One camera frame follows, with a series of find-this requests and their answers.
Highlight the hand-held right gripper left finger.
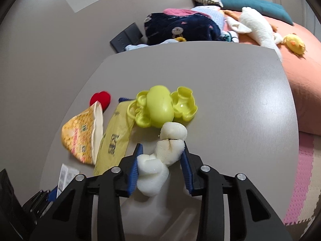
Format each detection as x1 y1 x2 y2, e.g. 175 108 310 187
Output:
29 143 144 241

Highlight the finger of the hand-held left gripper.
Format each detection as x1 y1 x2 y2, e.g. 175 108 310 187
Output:
38 186 59 214
22 190 49 218

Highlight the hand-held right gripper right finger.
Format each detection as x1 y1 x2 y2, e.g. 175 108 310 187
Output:
180 142 293 241

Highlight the white foam toy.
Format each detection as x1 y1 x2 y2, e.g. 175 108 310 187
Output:
137 122 187 197

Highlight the long white carton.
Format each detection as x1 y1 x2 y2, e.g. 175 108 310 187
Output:
56 164 79 199

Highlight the pale yellow packet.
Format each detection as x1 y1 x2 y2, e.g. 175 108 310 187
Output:
93 97 137 176

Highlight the yellow dotted snack bag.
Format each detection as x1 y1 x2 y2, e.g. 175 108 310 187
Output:
61 101 104 165

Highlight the yellow-green plastic toy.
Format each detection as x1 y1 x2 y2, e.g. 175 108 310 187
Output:
127 85 198 128

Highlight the red heart toy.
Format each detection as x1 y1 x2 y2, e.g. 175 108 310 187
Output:
90 92 111 111

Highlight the foam floor mat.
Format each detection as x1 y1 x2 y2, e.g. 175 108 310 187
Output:
282 131 321 231

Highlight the light blue white cloth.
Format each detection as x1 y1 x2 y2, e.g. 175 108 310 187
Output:
125 38 178 52

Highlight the black white sock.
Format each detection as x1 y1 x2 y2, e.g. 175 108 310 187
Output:
222 31 239 43

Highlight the navy printed blanket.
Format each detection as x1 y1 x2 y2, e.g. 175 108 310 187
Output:
144 12 221 46

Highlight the bed with orange sheet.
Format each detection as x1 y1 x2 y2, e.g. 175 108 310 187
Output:
222 10 321 136

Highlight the white goose plush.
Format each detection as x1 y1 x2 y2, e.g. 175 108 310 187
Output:
229 6 285 61

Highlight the white blue dotted cloth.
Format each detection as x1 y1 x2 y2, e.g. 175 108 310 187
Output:
191 5 226 29

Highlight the pink cloth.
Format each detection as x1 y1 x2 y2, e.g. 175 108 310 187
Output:
163 8 210 18

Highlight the yellow chick plush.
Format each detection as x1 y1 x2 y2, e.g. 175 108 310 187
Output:
283 33 306 55

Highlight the teal cushion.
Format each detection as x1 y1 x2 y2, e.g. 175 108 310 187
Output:
220 0 294 26

